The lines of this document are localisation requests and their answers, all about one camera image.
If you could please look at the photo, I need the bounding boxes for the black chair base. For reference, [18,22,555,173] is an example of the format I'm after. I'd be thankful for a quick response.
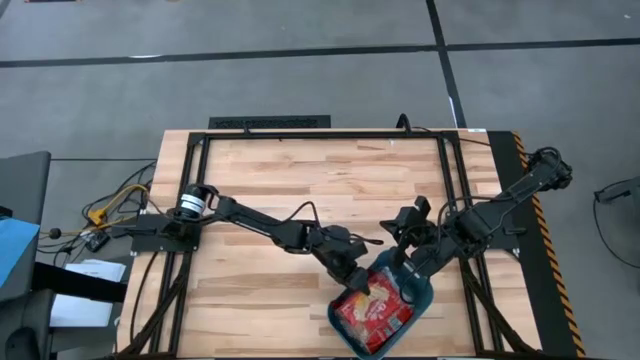
[0,288,57,360]

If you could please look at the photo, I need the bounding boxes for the grey chair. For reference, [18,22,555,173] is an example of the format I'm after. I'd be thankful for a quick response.
[0,150,52,304]

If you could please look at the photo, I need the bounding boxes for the black chair armrest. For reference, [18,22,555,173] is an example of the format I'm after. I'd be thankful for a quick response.
[30,261,129,304]

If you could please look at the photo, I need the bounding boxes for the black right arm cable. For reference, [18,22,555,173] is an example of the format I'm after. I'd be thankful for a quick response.
[398,259,432,307]

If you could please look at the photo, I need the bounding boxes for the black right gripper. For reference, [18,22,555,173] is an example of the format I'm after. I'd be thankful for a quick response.
[379,212,442,270]

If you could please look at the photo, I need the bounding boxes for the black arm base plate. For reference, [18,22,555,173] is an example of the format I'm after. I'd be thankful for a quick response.
[130,213,202,254]
[446,214,522,252]

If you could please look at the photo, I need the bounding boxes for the blue sheet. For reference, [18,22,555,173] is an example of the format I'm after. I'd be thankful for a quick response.
[0,217,41,290]

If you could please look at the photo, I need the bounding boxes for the black floor cable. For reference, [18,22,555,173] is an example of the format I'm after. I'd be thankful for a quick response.
[592,192,640,270]

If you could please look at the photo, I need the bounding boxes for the black power adapter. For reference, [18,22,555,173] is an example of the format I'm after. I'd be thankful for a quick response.
[83,232,112,253]

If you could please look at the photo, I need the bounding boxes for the yellow cable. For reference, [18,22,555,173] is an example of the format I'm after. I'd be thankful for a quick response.
[87,183,151,226]

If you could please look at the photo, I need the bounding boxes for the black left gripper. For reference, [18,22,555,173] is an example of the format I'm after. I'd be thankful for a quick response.
[319,227,376,297]

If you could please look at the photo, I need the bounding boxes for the black strip with hazard stripes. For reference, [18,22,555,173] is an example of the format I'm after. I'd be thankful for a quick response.
[487,130,587,359]

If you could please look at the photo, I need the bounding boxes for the black floor vent grille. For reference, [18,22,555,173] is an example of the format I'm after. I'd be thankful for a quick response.
[208,114,332,130]

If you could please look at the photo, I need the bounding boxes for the white papers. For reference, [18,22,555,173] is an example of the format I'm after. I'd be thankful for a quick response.
[48,258,127,329]

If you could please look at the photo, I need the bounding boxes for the black aluminium table frame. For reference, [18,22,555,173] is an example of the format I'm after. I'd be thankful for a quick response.
[115,127,544,360]

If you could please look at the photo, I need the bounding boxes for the teal plastic basket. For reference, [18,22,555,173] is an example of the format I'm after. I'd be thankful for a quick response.
[327,248,435,360]

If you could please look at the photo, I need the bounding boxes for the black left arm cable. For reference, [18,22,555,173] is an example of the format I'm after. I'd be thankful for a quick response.
[279,200,384,247]

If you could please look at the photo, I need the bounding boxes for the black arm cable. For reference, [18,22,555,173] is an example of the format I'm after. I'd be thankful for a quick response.
[398,259,432,307]
[279,200,384,247]

